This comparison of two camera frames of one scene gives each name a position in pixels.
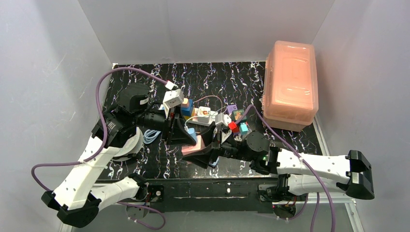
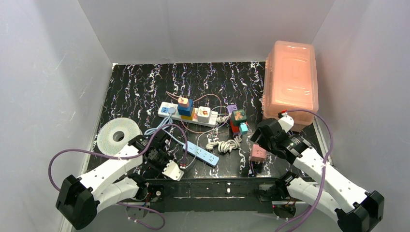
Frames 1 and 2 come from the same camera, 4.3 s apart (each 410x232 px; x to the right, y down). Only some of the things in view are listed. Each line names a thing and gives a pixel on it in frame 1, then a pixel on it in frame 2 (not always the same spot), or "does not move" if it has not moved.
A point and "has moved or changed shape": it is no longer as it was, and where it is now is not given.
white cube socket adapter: [203, 114] does not move
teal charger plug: [243, 129] does not move
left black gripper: [169, 128] to [159, 159]
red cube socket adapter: [232, 125] does not move
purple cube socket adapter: [231, 108] does not move
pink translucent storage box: [290, 97] does not move
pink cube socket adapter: [200, 144] has moved or changed shape
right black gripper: [216, 151] to [265, 135]
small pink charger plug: [184, 104] does not move
